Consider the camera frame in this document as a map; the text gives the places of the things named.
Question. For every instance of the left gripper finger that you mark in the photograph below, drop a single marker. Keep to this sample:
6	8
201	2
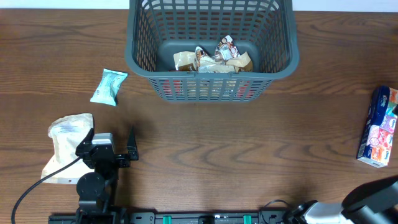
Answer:
132	147
84	148

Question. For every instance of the beige pouch white label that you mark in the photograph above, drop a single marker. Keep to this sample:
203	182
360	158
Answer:
66	134

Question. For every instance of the grey plastic basket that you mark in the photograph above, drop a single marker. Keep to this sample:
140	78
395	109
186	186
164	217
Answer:
211	50

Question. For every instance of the teal snack packet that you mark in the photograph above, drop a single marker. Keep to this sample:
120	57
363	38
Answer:
108	88

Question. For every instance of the orange cracker sleeve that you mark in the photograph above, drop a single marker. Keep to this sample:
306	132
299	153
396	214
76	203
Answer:
214	89

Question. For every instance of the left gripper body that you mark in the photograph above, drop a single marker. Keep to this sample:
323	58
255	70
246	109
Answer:
121	162

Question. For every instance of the brown white snack pouch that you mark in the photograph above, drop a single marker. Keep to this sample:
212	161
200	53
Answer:
206	64

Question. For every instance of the kleenex tissue multipack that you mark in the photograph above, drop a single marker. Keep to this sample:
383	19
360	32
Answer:
376	142

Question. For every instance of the cookie pouch brown white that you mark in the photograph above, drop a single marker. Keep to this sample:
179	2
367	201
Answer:
185	61

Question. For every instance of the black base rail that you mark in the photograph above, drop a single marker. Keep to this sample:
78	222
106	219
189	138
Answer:
262	217

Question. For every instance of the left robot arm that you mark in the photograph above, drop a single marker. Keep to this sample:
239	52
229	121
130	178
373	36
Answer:
97	189

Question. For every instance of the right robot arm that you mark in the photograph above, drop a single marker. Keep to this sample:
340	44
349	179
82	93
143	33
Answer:
371	203

